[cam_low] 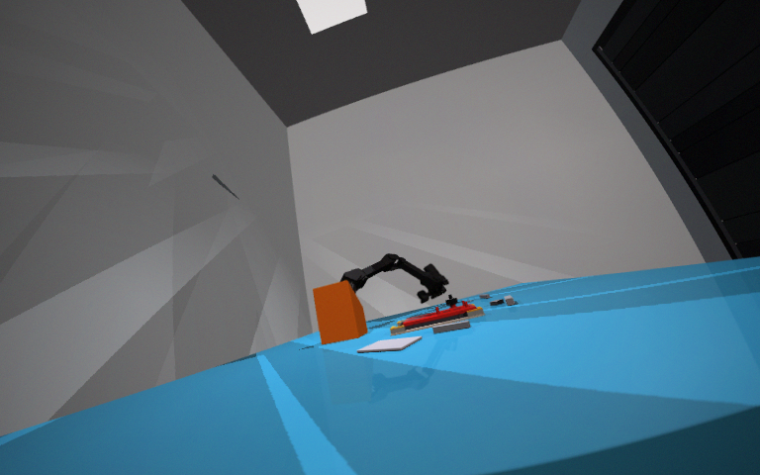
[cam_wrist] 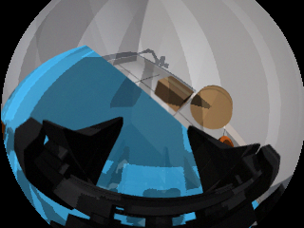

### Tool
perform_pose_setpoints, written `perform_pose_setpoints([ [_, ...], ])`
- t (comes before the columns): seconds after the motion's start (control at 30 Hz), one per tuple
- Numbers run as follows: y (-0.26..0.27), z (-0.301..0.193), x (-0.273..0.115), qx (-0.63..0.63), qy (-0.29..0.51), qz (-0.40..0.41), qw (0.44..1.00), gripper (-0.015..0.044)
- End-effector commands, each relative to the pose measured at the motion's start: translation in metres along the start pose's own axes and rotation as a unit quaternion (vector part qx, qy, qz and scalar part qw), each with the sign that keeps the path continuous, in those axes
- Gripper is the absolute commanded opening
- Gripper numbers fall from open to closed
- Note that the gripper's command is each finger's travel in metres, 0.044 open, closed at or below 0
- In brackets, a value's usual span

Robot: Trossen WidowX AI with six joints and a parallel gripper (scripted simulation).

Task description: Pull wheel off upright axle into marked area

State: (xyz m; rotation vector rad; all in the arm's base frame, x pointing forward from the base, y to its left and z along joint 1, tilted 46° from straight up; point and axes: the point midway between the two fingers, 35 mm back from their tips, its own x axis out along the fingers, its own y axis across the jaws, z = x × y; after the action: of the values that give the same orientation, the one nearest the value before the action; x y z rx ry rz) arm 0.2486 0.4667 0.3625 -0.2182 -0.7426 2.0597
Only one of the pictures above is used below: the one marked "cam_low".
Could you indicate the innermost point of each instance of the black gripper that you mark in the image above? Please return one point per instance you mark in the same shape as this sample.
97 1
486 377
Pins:
434 292

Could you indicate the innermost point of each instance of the white flat rectangular plate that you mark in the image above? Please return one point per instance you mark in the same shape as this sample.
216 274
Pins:
389 344

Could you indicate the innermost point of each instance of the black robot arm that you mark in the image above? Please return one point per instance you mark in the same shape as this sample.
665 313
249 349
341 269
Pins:
429 277

